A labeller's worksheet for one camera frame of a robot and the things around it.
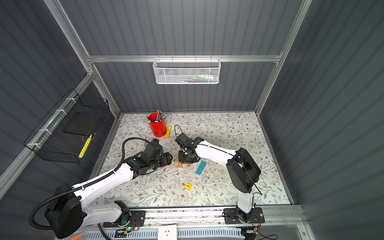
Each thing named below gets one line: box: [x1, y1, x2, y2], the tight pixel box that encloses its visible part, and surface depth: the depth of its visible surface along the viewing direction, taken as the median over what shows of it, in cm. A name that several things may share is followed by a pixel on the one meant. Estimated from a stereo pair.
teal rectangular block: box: [195, 160, 207, 176], surface depth 93 cm
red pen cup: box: [148, 112, 167, 138], surface depth 103 cm
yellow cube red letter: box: [185, 183, 192, 191], surface depth 84 cm
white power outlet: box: [157, 224, 178, 240], surface depth 68 cm
